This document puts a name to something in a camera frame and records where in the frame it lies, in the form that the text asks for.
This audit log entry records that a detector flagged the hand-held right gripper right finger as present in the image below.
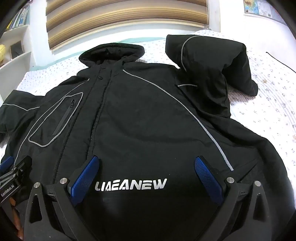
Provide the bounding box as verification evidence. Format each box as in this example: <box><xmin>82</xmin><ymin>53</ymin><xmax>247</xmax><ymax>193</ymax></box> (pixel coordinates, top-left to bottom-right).
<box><xmin>194</xmin><ymin>156</ymin><xmax>272</xmax><ymax>241</ymax></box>

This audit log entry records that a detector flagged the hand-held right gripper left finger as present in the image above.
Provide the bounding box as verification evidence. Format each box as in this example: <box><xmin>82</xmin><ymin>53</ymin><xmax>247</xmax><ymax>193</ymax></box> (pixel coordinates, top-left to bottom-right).
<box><xmin>24</xmin><ymin>156</ymin><xmax>102</xmax><ymax>241</ymax></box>

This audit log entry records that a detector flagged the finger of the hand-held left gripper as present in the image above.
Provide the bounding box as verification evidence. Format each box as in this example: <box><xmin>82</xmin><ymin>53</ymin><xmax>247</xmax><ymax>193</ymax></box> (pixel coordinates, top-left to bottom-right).
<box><xmin>0</xmin><ymin>156</ymin><xmax>15</xmax><ymax>173</ymax></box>

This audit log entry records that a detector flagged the black hooded jacket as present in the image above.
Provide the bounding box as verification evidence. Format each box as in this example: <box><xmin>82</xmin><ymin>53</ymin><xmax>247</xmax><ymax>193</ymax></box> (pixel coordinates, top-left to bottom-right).
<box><xmin>0</xmin><ymin>34</ymin><xmax>296</xmax><ymax>241</ymax></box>

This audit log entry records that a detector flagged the white floral bedspread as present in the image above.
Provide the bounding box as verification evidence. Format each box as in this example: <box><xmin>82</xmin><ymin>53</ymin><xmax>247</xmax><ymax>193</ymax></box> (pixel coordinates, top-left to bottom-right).
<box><xmin>16</xmin><ymin>29</ymin><xmax>296</xmax><ymax>179</ymax></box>

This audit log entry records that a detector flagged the white bookshelf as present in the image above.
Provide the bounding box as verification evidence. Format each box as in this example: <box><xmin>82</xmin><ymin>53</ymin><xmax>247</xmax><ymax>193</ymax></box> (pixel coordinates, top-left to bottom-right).
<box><xmin>0</xmin><ymin>3</ymin><xmax>33</xmax><ymax>102</ymax></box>

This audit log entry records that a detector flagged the dark box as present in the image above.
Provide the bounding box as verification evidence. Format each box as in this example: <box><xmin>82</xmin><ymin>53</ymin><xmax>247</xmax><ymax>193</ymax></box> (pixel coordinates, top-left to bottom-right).
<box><xmin>10</xmin><ymin>42</ymin><xmax>23</xmax><ymax>59</ymax></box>

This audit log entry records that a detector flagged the row of books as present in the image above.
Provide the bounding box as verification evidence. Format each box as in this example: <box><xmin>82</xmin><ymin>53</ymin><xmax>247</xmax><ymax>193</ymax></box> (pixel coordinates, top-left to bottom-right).
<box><xmin>8</xmin><ymin>6</ymin><xmax>30</xmax><ymax>30</ymax></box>

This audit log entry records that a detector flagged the wooden slatted headboard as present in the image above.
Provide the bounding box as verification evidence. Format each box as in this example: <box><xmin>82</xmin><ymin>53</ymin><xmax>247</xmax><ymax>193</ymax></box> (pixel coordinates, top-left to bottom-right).
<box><xmin>45</xmin><ymin>0</ymin><xmax>210</xmax><ymax>50</ymax></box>

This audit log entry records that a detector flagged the black cable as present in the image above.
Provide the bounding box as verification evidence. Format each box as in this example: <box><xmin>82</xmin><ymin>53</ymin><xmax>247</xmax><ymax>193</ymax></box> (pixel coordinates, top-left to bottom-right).
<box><xmin>265</xmin><ymin>51</ymin><xmax>296</xmax><ymax>71</ymax></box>

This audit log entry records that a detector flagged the colourful wall map poster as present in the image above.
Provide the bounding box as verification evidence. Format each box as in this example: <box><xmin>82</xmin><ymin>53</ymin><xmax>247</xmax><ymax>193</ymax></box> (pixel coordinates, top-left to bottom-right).
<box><xmin>243</xmin><ymin>0</ymin><xmax>287</xmax><ymax>25</ymax></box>

